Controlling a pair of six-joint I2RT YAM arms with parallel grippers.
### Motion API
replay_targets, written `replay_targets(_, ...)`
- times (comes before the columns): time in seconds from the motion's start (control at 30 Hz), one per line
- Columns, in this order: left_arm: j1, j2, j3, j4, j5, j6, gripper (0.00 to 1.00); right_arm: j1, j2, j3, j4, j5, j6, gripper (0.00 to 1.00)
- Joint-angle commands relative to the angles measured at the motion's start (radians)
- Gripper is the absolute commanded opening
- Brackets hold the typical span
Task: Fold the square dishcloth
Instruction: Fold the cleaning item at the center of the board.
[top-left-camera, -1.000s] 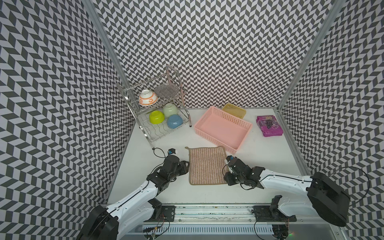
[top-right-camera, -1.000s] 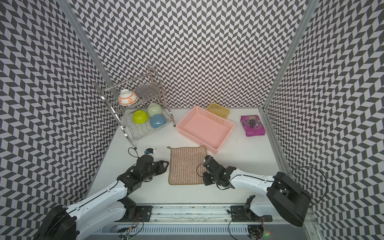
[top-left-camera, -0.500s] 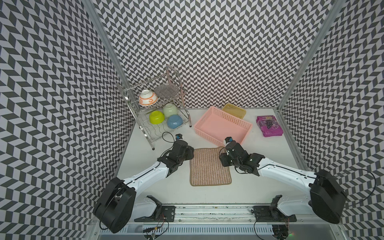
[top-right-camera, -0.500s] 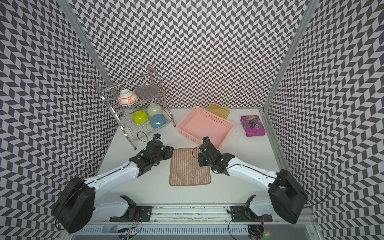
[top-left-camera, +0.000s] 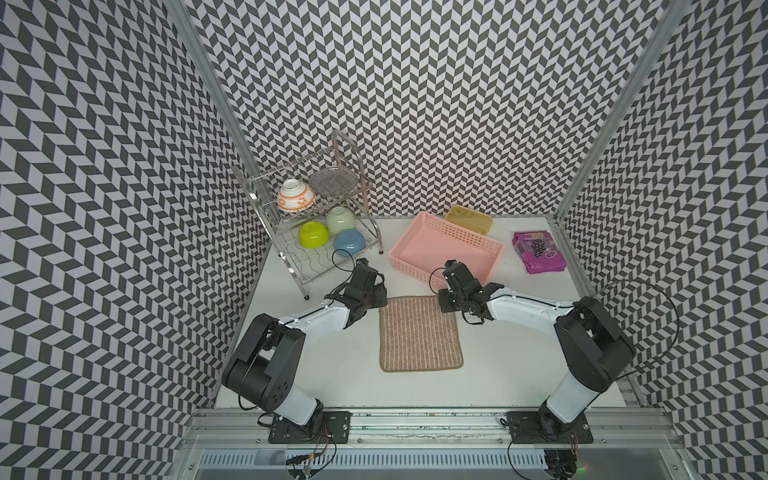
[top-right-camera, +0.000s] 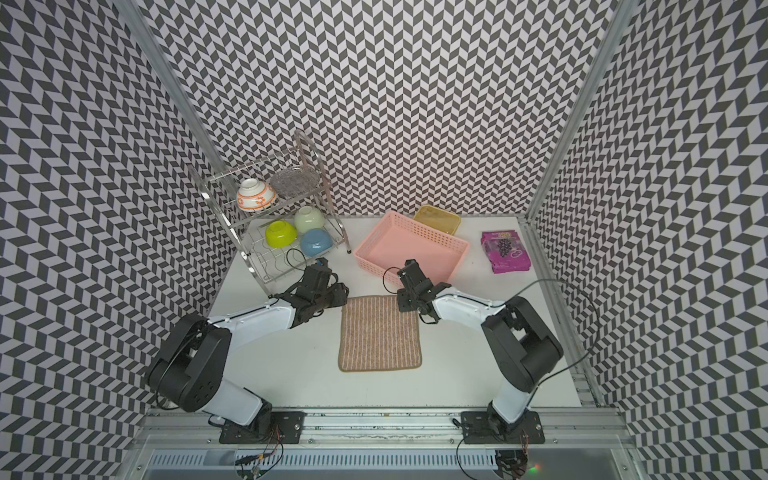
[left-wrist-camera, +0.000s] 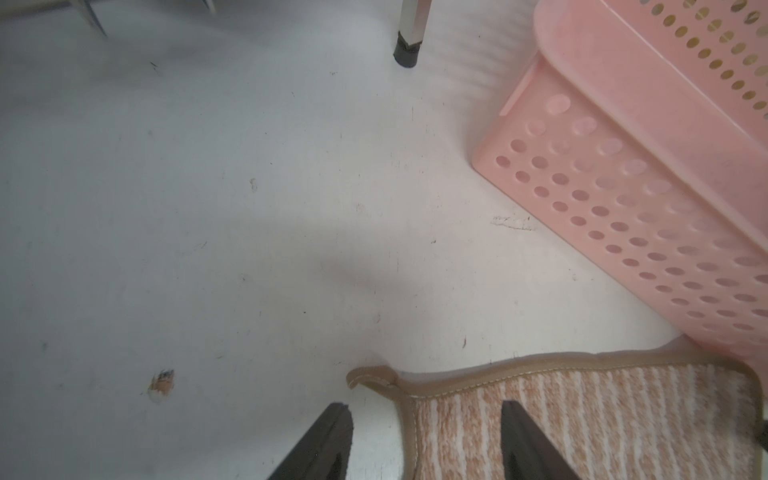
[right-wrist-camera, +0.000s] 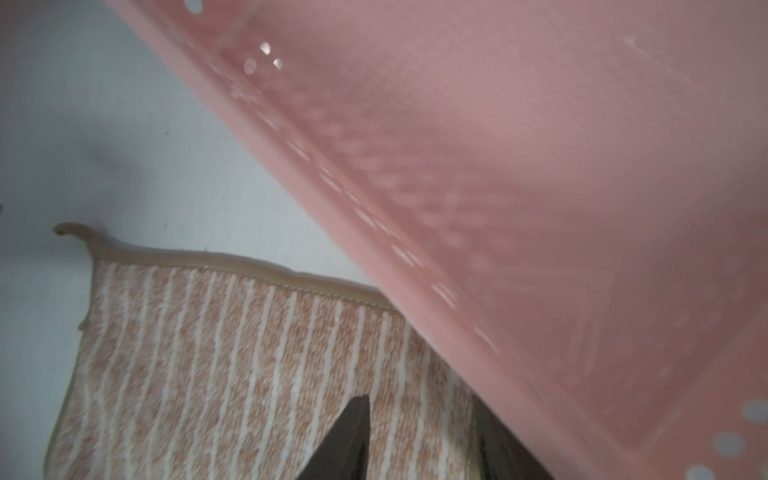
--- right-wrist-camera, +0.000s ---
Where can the pink perforated plastic basket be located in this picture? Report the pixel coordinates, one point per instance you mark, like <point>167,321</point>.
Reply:
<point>566,199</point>

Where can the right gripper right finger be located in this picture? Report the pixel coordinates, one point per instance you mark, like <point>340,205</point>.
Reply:
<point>496,453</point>

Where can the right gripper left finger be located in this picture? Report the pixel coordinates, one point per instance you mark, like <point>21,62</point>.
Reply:
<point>344,452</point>

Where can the striped beige square dishcloth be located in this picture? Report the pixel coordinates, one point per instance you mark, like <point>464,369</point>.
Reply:
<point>196,365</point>

